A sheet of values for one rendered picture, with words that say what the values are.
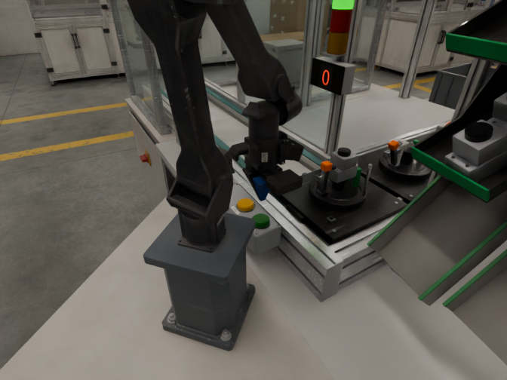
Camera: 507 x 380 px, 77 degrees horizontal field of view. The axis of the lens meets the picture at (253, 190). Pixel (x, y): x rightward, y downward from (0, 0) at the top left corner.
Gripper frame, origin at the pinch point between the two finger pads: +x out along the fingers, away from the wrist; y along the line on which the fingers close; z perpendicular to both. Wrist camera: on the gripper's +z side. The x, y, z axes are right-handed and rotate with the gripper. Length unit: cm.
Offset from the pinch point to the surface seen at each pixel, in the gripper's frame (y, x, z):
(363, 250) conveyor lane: -18.5, 10.0, 12.9
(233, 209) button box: 7.3, 9.7, -3.3
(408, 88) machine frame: 55, 14, 130
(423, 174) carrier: -9.4, 6.7, 45.1
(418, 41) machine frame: 56, -9, 129
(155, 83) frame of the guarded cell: 80, -2, 3
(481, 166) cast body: -32.0, -16.8, 12.6
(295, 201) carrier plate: 1.1, 8.7, 10.5
